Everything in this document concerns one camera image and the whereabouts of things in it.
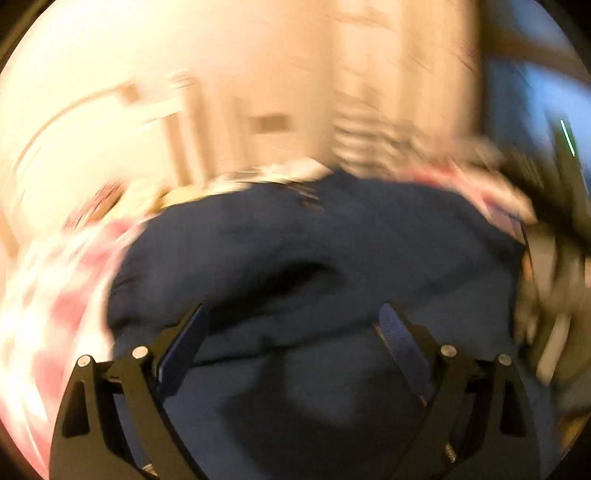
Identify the wall socket plate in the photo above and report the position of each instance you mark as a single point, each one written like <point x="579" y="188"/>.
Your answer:
<point x="270" y="123"/>

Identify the window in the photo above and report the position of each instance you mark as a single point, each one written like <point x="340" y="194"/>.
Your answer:
<point x="521" y="101"/>

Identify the printed cream curtain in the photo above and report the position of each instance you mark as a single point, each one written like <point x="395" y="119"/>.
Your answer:
<point x="406" y="69"/>

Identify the white wooden headboard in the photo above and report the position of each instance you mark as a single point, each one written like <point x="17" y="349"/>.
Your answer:
<point x="152" y="115"/>

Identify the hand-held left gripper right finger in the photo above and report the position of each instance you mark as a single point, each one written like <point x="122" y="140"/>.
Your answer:
<point x="401" y="346"/>

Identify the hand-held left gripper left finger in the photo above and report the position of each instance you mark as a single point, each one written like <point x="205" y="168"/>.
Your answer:
<point x="184" y="346"/>

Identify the navy blue puffer jacket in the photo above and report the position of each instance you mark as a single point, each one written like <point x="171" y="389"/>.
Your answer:
<point x="323" y="240"/>

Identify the pink checked bed sheet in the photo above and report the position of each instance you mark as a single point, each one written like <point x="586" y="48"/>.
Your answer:
<point x="55" y="295"/>

